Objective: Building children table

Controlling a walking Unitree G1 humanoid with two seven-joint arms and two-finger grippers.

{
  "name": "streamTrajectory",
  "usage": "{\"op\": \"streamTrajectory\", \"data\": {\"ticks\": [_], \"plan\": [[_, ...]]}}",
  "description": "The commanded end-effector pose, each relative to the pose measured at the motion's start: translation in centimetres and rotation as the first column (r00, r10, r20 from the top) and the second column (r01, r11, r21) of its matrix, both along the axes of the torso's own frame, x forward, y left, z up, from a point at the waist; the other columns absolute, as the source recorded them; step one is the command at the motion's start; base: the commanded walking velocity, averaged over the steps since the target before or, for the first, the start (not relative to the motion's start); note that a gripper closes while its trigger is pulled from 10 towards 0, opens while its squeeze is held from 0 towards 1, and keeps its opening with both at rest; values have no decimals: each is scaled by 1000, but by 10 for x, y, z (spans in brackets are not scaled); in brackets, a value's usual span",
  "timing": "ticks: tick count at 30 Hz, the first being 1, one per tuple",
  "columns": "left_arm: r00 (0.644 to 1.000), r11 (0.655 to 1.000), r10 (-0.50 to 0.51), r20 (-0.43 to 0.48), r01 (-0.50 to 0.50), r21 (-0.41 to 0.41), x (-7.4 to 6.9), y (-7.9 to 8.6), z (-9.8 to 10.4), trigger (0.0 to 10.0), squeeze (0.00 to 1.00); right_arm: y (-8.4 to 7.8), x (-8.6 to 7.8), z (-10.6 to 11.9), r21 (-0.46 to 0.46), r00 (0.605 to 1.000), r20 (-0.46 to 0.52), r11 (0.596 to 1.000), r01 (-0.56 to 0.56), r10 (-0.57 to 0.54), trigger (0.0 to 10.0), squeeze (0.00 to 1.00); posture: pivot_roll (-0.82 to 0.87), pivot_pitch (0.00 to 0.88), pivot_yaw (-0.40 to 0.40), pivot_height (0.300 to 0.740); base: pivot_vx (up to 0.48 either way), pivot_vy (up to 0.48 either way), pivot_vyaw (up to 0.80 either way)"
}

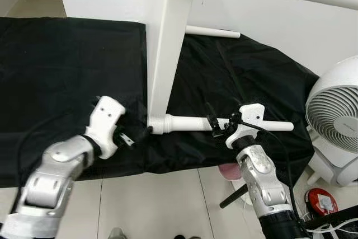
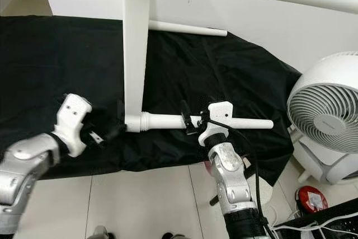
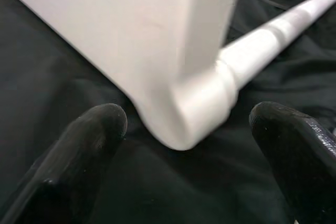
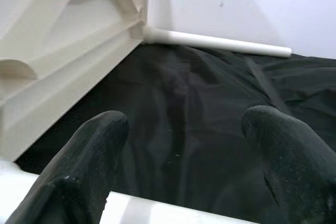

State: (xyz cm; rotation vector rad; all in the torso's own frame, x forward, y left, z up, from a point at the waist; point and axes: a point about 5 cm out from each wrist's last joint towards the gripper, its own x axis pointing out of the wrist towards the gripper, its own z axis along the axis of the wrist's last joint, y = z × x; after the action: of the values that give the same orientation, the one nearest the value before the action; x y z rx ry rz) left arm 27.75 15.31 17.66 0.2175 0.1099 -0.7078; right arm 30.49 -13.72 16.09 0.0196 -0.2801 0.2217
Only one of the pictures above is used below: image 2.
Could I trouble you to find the white plastic table top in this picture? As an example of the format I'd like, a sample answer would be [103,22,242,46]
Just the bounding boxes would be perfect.
[122,0,171,133]

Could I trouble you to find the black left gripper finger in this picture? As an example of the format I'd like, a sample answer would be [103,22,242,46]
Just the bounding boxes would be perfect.
[103,120,127,142]

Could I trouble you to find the pink fabric piece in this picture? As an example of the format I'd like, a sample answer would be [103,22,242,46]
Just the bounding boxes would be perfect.
[203,161,214,177]

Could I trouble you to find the black table cloth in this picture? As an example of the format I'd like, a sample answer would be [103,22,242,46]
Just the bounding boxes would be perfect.
[0,15,303,186]

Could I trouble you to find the thick white cable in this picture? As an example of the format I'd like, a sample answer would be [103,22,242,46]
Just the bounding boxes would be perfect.
[274,211,358,233]

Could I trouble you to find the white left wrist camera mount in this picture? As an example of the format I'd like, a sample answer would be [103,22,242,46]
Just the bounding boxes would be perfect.
[55,93,93,157]

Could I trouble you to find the red black round device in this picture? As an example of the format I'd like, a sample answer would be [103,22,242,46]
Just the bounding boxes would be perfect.
[295,185,329,213]

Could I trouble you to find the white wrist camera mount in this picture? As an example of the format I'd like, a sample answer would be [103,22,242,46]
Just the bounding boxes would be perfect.
[199,101,234,146]
[55,93,93,157]

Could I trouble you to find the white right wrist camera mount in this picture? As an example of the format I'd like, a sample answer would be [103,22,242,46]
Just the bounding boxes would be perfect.
[199,101,234,146]

